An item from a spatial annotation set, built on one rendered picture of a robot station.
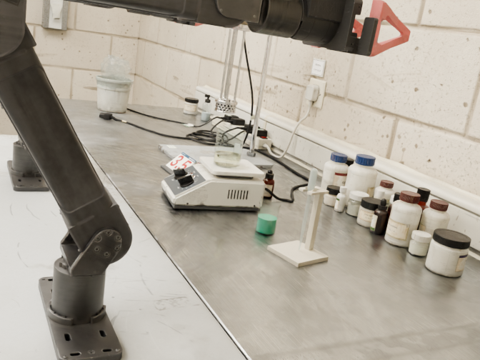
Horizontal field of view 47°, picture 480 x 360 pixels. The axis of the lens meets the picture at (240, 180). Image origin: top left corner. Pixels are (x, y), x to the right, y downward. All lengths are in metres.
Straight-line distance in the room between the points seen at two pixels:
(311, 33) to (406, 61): 0.77
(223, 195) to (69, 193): 0.58
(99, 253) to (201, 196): 0.52
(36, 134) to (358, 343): 0.48
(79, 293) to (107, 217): 0.10
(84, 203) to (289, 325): 0.33
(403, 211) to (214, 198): 0.39
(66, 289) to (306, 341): 0.31
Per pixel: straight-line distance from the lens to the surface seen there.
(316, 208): 1.01
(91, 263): 0.67
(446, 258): 1.08
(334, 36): 0.74
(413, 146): 1.42
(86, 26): 3.54
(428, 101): 1.40
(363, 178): 1.35
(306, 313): 0.83
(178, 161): 1.46
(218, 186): 1.16
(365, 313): 0.87
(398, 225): 1.17
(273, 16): 0.69
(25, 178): 1.25
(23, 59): 0.60
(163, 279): 0.85
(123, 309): 0.77
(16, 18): 0.58
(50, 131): 0.62
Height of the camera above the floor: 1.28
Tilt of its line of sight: 15 degrees down
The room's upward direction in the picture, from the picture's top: 9 degrees clockwise
